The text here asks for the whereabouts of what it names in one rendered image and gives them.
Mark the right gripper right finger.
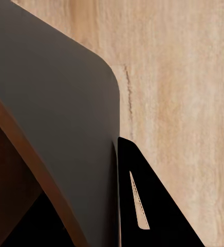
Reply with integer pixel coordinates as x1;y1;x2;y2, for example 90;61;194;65
118;137;205;247

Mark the trash can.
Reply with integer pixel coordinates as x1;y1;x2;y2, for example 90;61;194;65
0;0;121;247

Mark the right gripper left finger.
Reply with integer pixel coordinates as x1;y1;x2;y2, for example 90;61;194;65
0;190;75;247

